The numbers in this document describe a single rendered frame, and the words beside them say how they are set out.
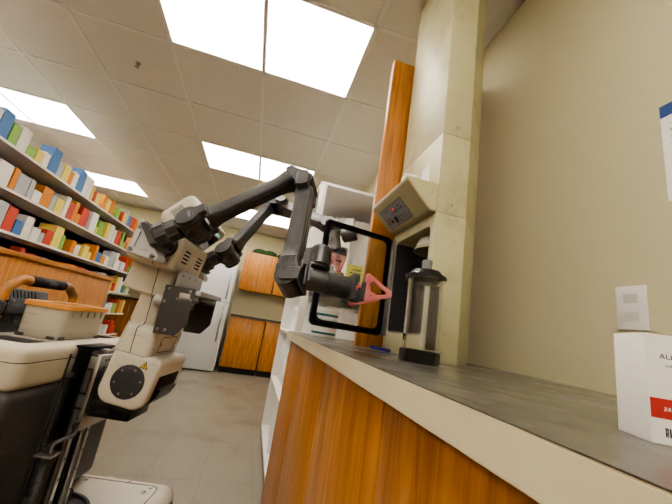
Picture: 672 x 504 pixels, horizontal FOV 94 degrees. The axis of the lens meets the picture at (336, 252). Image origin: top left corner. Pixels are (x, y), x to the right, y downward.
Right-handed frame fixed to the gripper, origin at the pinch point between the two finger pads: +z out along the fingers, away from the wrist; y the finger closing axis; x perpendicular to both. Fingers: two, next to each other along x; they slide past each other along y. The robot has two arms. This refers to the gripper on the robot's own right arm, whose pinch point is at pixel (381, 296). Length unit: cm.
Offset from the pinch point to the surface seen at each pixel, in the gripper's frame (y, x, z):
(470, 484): -46, 24, -5
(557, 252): 6, -30, 61
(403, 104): 44, -103, 12
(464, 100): 9, -79, 23
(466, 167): 10, -53, 27
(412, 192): 11.9, -38.7, 9.4
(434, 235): 10.3, -25.1, 18.2
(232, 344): 512, 47, -69
